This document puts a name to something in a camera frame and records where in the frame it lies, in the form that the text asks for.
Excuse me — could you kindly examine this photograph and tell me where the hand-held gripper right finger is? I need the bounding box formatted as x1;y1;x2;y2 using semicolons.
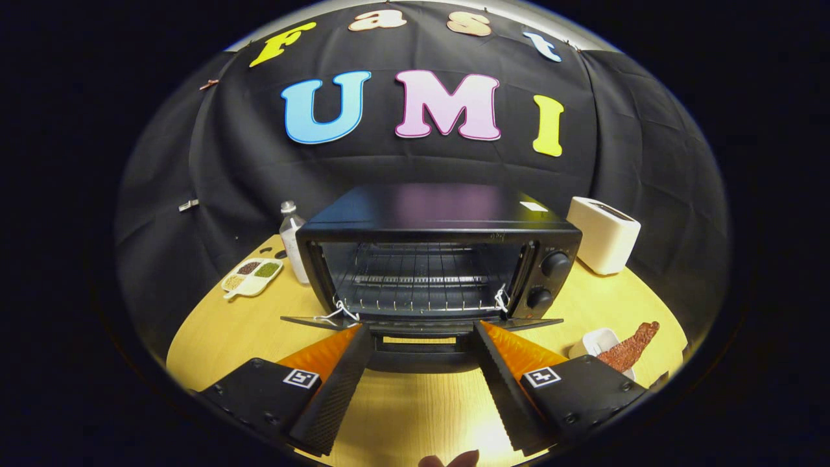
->
473;320;652;456

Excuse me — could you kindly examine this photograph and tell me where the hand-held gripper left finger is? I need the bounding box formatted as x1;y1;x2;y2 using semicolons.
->
195;324;375;457

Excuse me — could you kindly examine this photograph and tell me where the reddish brown meat slice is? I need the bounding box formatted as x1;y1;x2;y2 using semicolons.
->
597;321;660;374

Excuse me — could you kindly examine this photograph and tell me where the black toaster oven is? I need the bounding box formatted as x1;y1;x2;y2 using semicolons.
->
280;184;583;374

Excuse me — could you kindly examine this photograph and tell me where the white pop-up toaster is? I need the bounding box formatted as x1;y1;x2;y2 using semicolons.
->
566;197;641;276

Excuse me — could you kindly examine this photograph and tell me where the white rectangular dish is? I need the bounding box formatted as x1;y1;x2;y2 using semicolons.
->
569;328;637;381

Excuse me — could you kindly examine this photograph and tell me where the white divided spice tray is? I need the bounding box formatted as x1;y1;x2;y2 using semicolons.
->
221;258;284;300

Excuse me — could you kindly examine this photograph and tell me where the clear plastic bottle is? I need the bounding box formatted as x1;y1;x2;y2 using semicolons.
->
279;200;311;285

